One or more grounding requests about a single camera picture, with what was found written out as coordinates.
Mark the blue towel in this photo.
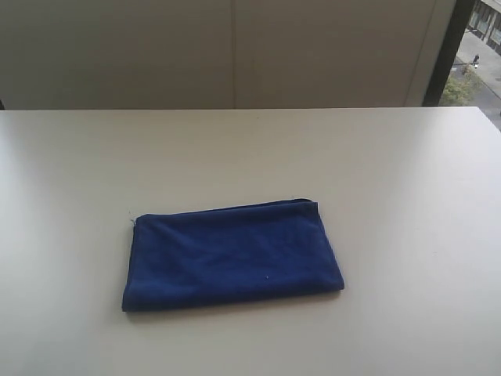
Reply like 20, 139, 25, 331
121, 199, 344, 313

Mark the dark window frame post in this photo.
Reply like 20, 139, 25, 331
422, 0, 475, 107

